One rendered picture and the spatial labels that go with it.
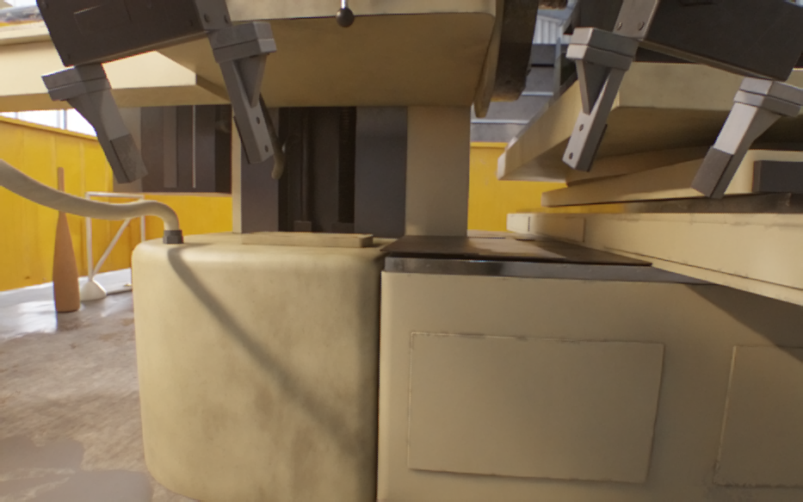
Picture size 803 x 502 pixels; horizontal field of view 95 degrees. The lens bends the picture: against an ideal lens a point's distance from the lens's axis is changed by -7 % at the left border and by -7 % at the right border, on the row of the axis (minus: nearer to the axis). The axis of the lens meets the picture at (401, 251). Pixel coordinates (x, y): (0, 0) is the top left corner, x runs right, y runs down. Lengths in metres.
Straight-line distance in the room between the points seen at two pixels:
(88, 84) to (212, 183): 1.25
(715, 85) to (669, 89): 0.07
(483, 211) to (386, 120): 1.86
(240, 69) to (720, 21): 0.35
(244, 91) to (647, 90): 0.54
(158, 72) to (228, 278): 0.67
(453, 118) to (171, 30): 1.18
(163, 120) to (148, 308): 0.91
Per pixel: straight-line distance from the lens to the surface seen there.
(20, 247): 3.46
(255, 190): 1.56
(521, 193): 3.22
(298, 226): 1.54
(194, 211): 3.80
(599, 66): 0.36
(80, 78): 0.43
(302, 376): 0.91
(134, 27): 0.38
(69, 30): 0.41
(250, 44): 0.34
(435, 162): 1.42
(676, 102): 0.70
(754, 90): 0.44
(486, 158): 3.21
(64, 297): 3.30
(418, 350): 0.83
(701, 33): 0.37
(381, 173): 1.43
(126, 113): 1.91
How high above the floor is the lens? 0.69
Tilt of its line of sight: 5 degrees down
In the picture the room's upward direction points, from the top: 1 degrees clockwise
